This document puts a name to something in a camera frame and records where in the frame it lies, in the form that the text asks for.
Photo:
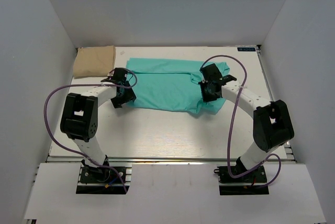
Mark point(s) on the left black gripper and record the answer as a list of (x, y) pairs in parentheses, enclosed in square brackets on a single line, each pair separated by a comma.
[(130, 96)]

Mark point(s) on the folded beige t shirt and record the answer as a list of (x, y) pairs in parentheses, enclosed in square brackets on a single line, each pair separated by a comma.
[(94, 61)]

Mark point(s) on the teal t shirt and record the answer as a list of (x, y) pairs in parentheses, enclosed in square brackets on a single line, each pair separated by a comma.
[(169, 85)]

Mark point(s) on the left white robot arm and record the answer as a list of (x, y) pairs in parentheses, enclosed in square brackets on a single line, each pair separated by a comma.
[(79, 119)]

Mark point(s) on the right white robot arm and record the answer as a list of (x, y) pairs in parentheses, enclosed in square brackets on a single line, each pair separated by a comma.
[(272, 125)]

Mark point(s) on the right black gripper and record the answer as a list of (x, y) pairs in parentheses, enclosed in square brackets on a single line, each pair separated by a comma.
[(207, 98)]

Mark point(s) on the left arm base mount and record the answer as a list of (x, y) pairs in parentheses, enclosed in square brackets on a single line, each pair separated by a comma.
[(99, 181)]

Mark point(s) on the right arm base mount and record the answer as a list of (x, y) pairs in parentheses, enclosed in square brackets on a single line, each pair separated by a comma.
[(250, 184)]

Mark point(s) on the aluminium table front rail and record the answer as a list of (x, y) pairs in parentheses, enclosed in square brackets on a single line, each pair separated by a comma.
[(132, 160)]

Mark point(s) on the blue table label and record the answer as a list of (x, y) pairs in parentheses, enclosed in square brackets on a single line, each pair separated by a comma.
[(246, 49)]

